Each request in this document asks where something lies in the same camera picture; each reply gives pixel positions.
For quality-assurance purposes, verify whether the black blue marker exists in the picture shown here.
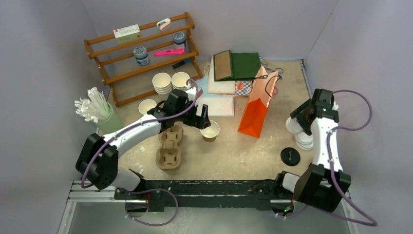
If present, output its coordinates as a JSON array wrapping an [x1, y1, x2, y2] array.
[[172, 58, 190, 69]]

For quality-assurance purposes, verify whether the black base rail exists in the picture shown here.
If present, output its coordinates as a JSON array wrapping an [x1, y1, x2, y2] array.
[[68, 179, 352, 214]]

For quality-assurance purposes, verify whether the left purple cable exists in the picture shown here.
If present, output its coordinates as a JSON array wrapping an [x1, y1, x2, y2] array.
[[80, 78, 199, 227]]

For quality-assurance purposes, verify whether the blue white jar right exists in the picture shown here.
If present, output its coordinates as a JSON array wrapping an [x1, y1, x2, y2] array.
[[172, 31, 187, 50]]

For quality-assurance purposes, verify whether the wooden shelf rack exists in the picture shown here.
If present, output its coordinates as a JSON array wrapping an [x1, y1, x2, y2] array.
[[84, 12, 203, 107]]

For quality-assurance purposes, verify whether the green straw holder cup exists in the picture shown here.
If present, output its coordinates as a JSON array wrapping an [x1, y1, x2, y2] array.
[[95, 102, 124, 134]]

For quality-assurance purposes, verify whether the white pink clip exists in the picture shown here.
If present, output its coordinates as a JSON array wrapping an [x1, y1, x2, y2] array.
[[156, 18, 171, 31]]

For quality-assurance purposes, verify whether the pink marker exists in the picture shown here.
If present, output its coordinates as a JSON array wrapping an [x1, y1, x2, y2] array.
[[153, 48, 185, 57]]

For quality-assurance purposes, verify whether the brown paper cup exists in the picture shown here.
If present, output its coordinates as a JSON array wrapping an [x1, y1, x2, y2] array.
[[200, 120, 220, 142], [138, 99, 157, 115]]

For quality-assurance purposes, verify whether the left white cup stack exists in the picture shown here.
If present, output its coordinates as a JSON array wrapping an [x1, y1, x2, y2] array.
[[152, 73, 173, 100]]

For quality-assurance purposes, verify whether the purple cable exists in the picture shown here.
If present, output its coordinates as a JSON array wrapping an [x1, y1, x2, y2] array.
[[80, 78, 199, 227], [274, 89, 378, 227]]

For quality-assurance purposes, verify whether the blue white jar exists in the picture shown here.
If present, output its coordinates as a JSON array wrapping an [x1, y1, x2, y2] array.
[[172, 31, 187, 50], [133, 46, 150, 66]]

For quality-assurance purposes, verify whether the orange paper bag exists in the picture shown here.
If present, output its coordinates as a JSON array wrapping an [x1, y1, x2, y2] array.
[[238, 66, 279, 138]]

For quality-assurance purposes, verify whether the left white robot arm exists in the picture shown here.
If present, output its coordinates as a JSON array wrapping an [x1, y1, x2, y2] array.
[[75, 90, 211, 199]]

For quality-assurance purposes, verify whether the white cup lid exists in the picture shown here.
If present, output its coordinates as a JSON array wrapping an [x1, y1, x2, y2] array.
[[294, 132, 314, 151]]

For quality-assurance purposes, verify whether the right white cup stack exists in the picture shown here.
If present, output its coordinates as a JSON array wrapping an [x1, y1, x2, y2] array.
[[171, 72, 191, 91]]

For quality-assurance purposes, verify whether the green paper bag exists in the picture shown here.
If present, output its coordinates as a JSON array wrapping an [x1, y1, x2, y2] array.
[[212, 50, 261, 81]]

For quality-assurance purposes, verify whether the white green box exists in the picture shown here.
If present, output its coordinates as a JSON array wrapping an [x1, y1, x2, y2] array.
[[113, 24, 141, 44]]

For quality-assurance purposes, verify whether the pulp cup carrier tray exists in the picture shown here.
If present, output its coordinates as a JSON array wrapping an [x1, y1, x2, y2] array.
[[155, 125, 184, 171]]

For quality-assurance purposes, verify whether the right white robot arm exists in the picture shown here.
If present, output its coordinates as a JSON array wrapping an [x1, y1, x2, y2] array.
[[273, 89, 351, 212]]

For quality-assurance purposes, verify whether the white cup stack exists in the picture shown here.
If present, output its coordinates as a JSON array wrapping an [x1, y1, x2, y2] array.
[[152, 73, 173, 100], [171, 72, 191, 91]]

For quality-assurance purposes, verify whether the blue white jar left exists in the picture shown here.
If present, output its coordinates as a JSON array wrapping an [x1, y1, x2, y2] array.
[[133, 46, 150, 66]]

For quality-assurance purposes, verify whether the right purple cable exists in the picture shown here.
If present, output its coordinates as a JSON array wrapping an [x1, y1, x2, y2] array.
[[274, 89, 378, 227]]

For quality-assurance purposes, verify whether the white cup lid picked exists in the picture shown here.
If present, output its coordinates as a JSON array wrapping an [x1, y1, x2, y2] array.
[[285, 117, 303, 134]]

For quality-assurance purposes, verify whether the blue checkered paper bag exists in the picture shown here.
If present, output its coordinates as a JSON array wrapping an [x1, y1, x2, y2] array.
[[234, 80, 252, 97]]

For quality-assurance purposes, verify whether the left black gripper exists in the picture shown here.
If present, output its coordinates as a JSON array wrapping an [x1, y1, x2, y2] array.
[[174, 100, 210, 130]]

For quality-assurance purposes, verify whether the black cup lid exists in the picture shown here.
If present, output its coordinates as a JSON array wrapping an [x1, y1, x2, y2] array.
[[280, 147, 301, 166]]

